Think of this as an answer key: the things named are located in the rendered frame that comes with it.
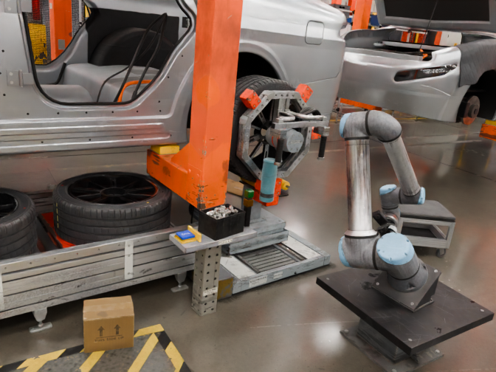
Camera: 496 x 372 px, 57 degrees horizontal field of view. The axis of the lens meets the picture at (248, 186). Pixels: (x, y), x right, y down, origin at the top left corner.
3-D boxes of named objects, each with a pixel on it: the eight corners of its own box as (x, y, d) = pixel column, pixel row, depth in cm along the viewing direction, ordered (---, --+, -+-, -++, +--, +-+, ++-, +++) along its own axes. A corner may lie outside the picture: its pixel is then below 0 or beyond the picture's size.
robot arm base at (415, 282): (435, 267, 215) (431, 256, 209) (414, 299, 210) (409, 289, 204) (401, 252, 229) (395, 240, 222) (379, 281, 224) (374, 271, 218)
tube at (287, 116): (280, 115, 273) (282, 97, 269) (302, 122, 259) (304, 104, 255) (257, 116, 263) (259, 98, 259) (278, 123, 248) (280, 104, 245)
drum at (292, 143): (280, 144, 289) (283, 122, 284) (302, 153, 273) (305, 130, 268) (263, 145, 280) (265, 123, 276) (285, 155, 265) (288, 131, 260)
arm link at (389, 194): (402, 183, 249) (404, 204, 253) (381, 183, 256) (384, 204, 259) (397, 189, 242) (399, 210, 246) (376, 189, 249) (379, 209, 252)
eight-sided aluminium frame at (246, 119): (299, 171, 307) (311, 90, 289) (305, 174, 302) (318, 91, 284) (233, 180, 275) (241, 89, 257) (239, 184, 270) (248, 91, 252)
